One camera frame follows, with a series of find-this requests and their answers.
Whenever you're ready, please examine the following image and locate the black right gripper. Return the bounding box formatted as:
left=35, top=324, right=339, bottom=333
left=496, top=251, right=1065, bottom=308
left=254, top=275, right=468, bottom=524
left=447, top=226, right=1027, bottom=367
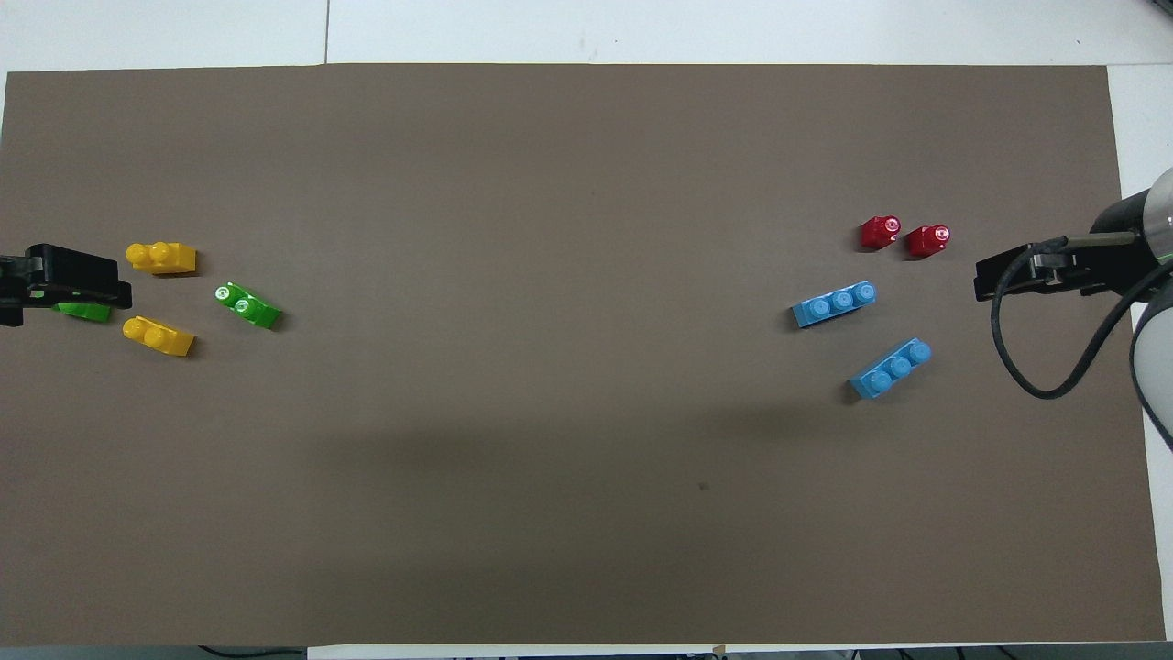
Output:
left=974, top=191, right=1157, bottom=302

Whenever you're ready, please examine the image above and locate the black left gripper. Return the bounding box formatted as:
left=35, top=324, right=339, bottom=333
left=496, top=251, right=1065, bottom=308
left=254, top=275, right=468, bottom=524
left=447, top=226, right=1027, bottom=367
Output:
left=0, top=244, right=132, bottom=327

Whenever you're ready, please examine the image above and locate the blue three-stud toy block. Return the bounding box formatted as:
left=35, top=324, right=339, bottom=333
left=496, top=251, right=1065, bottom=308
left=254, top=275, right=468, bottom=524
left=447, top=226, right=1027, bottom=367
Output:
left=792, top=281, right=878, bottom=329
left=849, top=338, right=933, bottom=400

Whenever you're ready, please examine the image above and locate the yellow two-stud toy block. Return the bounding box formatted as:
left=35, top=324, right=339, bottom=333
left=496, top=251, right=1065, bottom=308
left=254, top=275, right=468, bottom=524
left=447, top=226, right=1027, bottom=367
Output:
left=126, top=241, right=197, bottom=275
left=123, top=315, right=196, bottom=358

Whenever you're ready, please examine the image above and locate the brown table mat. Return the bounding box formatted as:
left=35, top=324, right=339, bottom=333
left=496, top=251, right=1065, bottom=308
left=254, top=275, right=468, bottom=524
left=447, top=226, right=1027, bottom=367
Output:
left=0, top=62, right=1167, bottom=647

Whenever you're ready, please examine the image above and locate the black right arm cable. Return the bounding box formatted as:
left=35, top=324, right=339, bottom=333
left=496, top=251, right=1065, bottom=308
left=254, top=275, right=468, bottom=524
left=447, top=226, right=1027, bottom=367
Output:
left=990, top=236, right=1173, bottom=401

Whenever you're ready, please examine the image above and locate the black cable under table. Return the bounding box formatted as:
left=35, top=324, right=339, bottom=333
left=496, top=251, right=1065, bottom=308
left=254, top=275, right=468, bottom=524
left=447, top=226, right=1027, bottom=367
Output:
left=197, top=644, right=308, bottom=660

